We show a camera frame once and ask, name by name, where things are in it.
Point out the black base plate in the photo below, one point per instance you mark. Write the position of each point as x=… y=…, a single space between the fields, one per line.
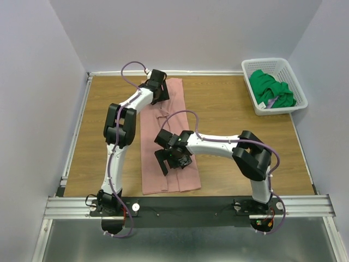
x=115 y=226

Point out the green t shirt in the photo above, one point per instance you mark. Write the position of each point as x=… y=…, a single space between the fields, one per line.
x=270 y=93

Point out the white plastic basket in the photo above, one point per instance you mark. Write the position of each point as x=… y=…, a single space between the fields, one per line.
x=280 y=69

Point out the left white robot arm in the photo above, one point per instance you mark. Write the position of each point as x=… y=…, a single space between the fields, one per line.
x=119 y=133

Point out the aluminium front rail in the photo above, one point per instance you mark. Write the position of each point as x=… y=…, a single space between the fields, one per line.
x=286 y=206

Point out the aluminium rail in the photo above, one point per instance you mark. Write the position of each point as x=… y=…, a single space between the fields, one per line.
x=69 y=159
x=286 y=206

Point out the white back edge strip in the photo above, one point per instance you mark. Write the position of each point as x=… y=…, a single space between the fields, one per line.
x=171 y=73

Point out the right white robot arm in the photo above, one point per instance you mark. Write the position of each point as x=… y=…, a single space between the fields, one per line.
x=252 y=157

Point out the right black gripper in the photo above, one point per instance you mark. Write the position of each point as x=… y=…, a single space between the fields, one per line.
x=185 y=161

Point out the aluminium left side rail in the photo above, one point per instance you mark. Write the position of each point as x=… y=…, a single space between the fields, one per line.
x=69 y=159

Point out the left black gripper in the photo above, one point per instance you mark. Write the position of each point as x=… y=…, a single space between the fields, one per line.
x=164 y=95

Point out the pink printed t shirt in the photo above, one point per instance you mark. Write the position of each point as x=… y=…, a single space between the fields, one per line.
x=151 y=119

